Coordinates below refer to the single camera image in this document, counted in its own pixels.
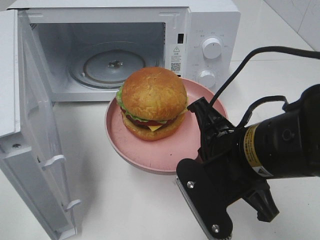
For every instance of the pink round plate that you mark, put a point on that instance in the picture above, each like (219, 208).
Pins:
(160, 156)

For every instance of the white microwave knob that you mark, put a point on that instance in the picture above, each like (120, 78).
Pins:
(207, 78)
(211, 48)

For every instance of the white upper microwave knob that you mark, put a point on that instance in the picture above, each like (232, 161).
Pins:
(211, 48)

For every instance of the white microwave door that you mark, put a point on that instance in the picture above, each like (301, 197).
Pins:
(31, 155)

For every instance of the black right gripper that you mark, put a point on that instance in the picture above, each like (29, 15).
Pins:
(222, 156)

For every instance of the white microwave oven body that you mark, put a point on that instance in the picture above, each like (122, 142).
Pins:
(171, 30)

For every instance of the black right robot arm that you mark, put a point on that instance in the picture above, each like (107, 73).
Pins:
(274, 139)

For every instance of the burger with lettuce and cheese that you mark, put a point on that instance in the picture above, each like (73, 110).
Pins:
(153, 102)

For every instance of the white lower microwave knob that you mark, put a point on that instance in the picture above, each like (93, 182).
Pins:
(207, 78)

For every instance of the glass microwave turntable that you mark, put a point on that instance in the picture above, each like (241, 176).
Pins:
(108, 65)

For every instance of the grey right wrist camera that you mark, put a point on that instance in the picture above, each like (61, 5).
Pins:
(209, 199)

